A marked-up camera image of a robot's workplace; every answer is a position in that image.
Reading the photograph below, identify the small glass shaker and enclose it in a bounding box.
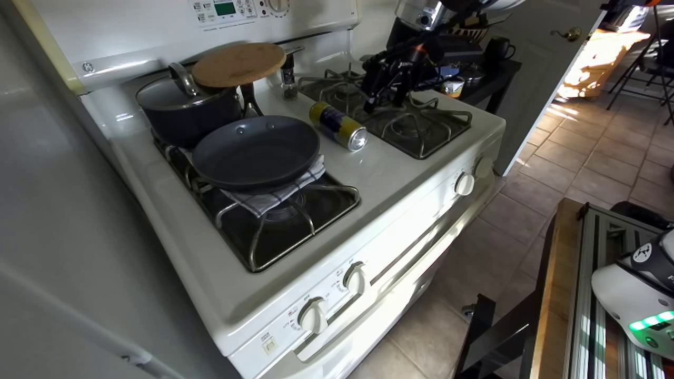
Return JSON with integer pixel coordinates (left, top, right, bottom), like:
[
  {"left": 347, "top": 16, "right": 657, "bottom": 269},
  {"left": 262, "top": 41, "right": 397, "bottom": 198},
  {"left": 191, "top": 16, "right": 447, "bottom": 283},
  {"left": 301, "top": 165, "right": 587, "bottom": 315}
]
[{"left": 278, "top": 52, "right": 301, "bottom": 102}]

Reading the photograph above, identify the bare black burner grate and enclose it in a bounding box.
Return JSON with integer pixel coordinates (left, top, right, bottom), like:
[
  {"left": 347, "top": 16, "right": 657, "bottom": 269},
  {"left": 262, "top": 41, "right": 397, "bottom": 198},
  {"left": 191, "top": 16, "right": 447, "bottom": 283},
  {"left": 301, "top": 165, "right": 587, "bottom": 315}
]
[{"left": 297, "top": 66, "right": 473, "bottom": 162}]

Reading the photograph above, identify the checkered dish cloth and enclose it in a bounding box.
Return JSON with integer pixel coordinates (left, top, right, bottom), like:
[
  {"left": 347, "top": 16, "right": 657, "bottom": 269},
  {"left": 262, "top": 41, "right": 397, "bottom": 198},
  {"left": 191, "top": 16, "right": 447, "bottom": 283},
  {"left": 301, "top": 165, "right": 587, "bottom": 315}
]
[{"left": 220, "top": 154, "right": 329, "bottom": 218}]

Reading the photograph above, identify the white door with knob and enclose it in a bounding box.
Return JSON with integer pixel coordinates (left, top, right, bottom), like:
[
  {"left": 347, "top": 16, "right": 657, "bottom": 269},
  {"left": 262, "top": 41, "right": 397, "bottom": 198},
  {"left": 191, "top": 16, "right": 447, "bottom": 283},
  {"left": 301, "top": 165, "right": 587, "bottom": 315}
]
[{"left": 483, "top": 0, "right": 607, "bottom": 179}]

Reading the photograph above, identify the black mug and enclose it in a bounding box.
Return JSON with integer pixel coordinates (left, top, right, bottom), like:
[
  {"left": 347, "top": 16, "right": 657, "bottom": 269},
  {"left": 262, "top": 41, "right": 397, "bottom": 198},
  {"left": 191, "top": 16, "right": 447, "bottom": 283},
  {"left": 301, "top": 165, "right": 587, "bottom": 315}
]
[{"left": 483, "top": 36, "right": 517, "bottom": 69}]

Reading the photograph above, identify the yellow and blue can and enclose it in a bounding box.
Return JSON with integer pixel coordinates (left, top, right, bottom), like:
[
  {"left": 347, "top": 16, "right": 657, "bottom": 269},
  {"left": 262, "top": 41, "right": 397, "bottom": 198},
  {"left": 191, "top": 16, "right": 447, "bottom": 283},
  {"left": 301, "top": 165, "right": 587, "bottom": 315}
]
[{"left": 307, "top": 102, "right": 369, "bottom": 154}]

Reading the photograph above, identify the black tripod stand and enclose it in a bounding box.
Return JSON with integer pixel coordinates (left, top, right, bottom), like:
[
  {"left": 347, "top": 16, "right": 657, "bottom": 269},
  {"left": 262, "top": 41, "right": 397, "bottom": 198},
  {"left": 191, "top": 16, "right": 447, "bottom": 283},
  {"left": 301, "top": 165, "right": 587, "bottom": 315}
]
[{"left": 604, "top": 0, "right": 674, "bottom": 122}]

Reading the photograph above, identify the white grey robot base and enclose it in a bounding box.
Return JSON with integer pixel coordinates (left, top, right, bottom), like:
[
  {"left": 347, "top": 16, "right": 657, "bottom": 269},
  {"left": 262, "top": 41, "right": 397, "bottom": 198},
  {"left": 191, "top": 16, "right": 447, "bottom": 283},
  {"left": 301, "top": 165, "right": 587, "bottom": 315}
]
[{"left": 589, "top": 227, "right": 674, "bottom": 362}]

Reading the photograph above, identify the black metal frame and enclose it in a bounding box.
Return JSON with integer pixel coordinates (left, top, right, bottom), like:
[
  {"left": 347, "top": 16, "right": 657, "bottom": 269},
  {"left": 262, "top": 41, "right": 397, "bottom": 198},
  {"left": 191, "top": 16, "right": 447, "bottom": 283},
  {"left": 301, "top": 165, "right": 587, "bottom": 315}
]
[{"left": 453, "top": 293, "right": 543, "bottom": 379}]

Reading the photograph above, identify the white stove knob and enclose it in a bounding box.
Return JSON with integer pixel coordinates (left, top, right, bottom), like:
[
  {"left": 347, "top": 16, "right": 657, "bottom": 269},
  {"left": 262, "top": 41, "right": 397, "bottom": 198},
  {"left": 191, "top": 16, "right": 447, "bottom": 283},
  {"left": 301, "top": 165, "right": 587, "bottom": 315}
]
[
  {"left": 338, "top": 259, "right": 371, "bottom": 297},
  {"left": 294, "top": 294, "right": 329, "bottom": 337},
  {"left": 453, "top": 170, "right": 478, "bottom": 198}
]

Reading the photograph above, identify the black side table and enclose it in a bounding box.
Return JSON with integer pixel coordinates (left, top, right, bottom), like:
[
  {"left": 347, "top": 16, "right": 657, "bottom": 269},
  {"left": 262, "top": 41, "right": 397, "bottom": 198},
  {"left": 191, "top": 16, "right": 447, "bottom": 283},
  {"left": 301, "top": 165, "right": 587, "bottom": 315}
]
[{"left": 434, "top": 32, "right": 524, "bottom": 119}]

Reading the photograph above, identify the white refrigerator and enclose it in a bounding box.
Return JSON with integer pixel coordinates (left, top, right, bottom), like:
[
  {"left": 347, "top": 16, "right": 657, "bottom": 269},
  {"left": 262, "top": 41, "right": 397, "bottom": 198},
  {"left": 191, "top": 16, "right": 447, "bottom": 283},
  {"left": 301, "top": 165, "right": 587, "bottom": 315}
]
[{"left": 0, "top": 0, "right": 241, "bottom": 379}]

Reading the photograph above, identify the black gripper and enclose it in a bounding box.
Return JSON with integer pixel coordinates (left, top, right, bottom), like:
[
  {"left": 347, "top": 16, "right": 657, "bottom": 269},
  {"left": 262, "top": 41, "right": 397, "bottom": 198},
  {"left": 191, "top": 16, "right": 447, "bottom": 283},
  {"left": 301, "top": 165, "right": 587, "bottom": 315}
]
[{"left": 356, "top": 36, "right": 447, "bottom": 115}]

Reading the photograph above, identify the dark grey frying pan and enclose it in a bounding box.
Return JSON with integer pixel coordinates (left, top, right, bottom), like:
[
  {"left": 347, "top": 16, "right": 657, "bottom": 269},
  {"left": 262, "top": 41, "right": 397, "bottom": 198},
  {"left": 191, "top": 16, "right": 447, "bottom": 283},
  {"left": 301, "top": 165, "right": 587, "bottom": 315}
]
[{"left": 189, "top": 113, "right": 325, "bottom": 192}]

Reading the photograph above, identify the small white cup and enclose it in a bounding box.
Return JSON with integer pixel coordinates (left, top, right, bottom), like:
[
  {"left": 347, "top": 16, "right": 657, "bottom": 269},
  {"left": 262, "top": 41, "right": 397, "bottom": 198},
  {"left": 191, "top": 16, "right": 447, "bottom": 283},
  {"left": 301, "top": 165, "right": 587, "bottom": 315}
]
[{"left": 439, "top": 79, "right": 467, "bottom": 102}]

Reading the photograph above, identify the black burner grate under pan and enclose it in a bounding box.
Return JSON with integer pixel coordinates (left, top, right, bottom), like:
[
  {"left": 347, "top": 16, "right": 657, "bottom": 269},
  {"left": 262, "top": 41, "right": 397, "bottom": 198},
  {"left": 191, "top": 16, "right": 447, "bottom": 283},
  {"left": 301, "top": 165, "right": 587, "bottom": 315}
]
[{"left": 155, "top": 134, "right": 364, "bottom": 275}]

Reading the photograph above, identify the white gas stove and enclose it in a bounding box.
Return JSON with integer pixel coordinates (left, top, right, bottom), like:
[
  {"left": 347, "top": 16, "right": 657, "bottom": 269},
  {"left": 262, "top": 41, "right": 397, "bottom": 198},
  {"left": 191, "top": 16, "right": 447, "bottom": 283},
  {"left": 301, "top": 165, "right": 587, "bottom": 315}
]
[{"left": 10, "top": 0, "right": 509, "bottom": 379}]

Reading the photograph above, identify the round wooden lid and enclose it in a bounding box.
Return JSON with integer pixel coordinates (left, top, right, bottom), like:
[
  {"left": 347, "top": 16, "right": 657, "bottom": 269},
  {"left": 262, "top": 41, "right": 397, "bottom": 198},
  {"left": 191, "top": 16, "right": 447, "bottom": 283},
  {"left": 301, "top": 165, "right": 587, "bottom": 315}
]
[{"left": 189, "top": 42, "right": 289, "bottom": 91}]

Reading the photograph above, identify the wooden crate with metal rails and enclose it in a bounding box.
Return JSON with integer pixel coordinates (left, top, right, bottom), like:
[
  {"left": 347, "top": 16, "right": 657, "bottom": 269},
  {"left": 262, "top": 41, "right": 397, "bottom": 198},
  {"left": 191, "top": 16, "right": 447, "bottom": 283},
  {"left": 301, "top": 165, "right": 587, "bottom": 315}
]
[{"left": 524, "top": 196, "right": 674, "bottom": 379}]

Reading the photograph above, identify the dark grey cooking pot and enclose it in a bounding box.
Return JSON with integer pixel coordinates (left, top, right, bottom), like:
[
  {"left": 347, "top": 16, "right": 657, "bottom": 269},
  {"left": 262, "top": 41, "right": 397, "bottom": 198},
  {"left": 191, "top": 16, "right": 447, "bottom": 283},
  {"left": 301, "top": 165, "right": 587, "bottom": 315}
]
[{"left": 132, "top": 64, "right": 248, "bottom": 147}]

